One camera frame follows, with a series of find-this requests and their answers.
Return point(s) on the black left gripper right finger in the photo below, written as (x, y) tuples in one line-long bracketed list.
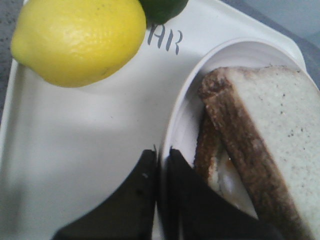
[(190, 210)]

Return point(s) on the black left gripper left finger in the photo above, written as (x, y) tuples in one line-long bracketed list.
[(127, 214)]

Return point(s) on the white round plate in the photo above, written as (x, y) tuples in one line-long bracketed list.
[(184, 122)]

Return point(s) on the bread slice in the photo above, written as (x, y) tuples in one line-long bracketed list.
[(269, 122), (208, 153)]

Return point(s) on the white rectangular tray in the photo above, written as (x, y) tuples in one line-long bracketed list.
[(64, 150)]

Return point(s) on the fried egg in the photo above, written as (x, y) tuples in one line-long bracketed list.
[(224, 179)]

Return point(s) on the front yellow lemon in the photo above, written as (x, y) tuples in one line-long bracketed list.
[(74, 43)]

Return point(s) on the green lime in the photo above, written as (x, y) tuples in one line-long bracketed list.
[(161, 11)]

